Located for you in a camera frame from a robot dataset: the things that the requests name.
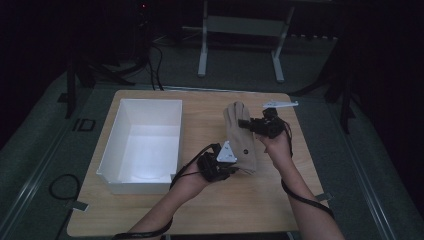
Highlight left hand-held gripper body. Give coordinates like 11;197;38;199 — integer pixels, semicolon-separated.
196;140;239;183

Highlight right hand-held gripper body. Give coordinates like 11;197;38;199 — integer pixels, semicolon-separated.
250;98;300;140

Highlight beige fabric glove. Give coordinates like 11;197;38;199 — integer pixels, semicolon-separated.
222;101;258;174
237;165;258;176

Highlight white rectangular box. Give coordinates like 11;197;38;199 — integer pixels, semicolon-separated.
95;98;184;195

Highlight person's right hand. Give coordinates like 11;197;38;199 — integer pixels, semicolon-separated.
258;130;294;168

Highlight person's left hand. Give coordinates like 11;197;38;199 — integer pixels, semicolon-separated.
170;164;215;202

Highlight black tripod stand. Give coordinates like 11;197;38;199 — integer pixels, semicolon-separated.
292;31;360;135
64;0;158;120

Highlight grey tape piece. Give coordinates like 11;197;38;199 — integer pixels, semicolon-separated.
315;191;335;203
70;200;90;213

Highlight white metal stand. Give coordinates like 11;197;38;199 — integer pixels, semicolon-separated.
197;0;296;84

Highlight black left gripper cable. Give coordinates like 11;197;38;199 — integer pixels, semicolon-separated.
111;143;222;240

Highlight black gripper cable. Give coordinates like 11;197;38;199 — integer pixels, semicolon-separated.
280;120;336;220
111;143;222;240

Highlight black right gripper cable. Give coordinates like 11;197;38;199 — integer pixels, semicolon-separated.
280;120;336;220

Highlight black looped floor cable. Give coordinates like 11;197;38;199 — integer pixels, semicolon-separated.
48;173;81;201

